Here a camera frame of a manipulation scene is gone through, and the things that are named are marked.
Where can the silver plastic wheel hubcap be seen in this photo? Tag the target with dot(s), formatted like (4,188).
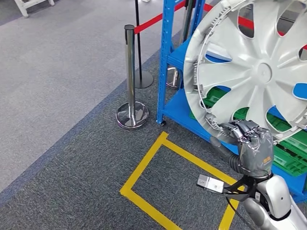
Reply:
(264,73)

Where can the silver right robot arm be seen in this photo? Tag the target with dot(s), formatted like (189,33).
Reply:
(275,196)

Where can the long blue steel shelf rack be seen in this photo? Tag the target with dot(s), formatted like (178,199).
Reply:
(177,108)

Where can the green plastic crate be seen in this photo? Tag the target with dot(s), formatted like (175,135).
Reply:
(215,96)
(289,158)

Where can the red barrier belt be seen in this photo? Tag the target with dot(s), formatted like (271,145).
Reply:
(246,22)
(156,19)

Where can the chrome stanchion post round base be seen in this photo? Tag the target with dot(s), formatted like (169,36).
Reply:
(131,79)
(172,77)

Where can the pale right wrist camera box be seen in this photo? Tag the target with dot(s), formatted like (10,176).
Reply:
(211,184)

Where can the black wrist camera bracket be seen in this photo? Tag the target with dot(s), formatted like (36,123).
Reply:
(237,196)

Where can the white stand frame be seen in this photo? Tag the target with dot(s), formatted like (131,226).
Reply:
(23,8)

